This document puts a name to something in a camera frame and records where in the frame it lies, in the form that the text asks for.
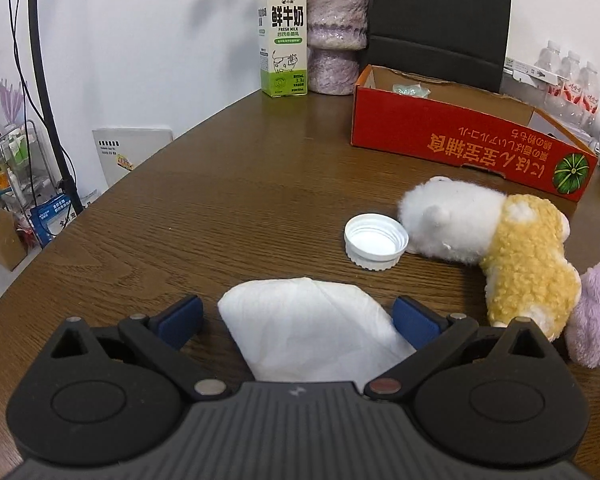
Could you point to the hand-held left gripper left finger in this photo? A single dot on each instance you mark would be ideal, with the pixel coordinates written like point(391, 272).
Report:
point(182, 322)

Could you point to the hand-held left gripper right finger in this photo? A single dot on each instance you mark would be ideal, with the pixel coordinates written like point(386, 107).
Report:
point(417, 325)

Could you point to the white tissue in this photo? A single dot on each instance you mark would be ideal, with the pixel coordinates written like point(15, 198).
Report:
point(305, 320)

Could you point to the white and yellow plush toy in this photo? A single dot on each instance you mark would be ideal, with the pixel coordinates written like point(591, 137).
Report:
point(520, 265)

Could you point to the purple plush toy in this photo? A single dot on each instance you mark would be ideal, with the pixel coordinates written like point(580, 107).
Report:
point(597, 315)

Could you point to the red cardboard box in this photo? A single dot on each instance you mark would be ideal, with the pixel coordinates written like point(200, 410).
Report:
point(430, 130)

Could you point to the iridescent plastic bag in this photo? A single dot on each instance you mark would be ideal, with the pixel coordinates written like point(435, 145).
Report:
point(411, 90)

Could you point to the white bottle cap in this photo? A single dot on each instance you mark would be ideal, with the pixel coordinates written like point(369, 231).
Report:
point(375, 237)

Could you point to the blue printed box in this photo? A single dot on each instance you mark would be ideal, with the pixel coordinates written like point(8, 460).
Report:
point(52, 222)

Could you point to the white labelled box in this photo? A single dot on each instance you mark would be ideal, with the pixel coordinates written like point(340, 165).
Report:
point(130, 155)

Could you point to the brown cardboard box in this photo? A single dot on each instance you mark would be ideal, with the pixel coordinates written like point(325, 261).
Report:
point(2, 242)

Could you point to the black light stand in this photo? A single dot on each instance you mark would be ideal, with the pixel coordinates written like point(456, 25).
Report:
point(45, 100)

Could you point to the long white flat box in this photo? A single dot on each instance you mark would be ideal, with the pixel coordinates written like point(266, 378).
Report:
point(530, 70)

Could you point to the red label water bottle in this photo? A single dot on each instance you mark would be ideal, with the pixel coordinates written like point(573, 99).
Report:
point(590, 87)
point(569, 77)
point(550, 57)

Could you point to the milk carton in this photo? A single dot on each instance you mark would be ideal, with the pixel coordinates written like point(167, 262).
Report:
point(282, 40)

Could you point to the black chair back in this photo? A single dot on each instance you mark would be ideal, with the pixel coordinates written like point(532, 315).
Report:
point(435, 10)

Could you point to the purple-white ceramic vase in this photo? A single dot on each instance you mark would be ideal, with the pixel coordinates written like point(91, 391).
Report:
point(336, 20)

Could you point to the purple flower wall sticker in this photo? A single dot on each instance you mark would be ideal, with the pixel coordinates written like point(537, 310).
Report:
point(10, 95)

